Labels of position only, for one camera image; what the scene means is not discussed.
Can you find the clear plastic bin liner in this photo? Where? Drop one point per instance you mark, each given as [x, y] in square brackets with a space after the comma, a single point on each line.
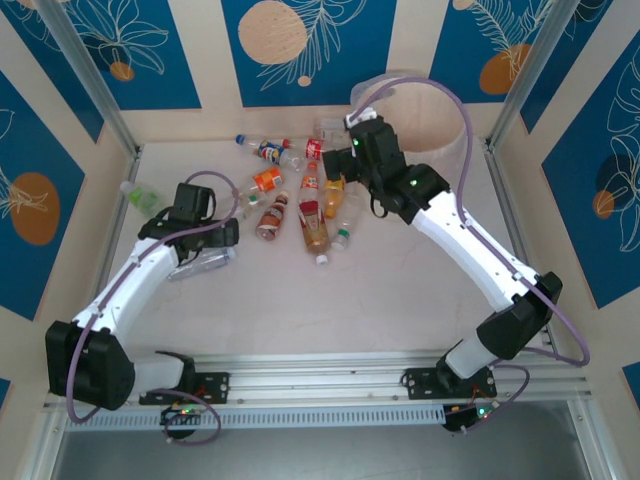
[360, 92]

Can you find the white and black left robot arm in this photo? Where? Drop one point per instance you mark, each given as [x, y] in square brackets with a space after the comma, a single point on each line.
[145, 265]

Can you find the bottle brown label red cap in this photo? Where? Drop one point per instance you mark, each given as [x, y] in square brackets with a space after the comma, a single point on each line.
[272, 217]

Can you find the large clear unlabelled bottle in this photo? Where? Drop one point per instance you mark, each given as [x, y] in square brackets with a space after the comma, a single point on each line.
[200, 265]

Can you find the Pepsi bottle blue label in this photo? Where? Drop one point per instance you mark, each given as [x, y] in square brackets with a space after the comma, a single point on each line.
[270, 152]

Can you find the clear bottle green label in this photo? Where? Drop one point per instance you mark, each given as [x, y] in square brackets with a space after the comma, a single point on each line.
[142, 199]

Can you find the clear bottle orange cap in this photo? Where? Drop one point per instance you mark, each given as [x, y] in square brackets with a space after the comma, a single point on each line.
[309, 181]

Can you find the controller board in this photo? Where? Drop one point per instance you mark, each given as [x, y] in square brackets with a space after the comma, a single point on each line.
[182, 412]
[457, 420]

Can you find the right controller board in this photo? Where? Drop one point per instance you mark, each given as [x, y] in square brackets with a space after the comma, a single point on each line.
[457, 420]

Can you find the aluminium frame post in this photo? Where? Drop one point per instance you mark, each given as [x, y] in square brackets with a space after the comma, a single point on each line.
[530, 65]
[85, 65]

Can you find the square clear bottle white label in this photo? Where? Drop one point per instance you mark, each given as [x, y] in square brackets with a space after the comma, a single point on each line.
[331, 131]

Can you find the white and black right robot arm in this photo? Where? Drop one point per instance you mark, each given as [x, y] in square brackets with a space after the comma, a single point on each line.
[480, 250]

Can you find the Coca-Cola bottle red label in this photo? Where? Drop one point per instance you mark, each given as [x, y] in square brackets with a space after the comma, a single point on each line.
[313, 148]

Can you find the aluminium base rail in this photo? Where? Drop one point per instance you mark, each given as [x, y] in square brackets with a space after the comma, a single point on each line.
[320, 380]

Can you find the aluminium side rail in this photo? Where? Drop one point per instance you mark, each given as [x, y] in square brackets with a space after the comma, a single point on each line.
[513, 225]
[118, 225]

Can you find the tea bottle red gold label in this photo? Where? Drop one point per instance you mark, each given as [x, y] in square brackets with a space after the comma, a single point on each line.
[314, 227]

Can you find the left controller board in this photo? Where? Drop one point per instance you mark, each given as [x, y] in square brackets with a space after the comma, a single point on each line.
[182, 412]

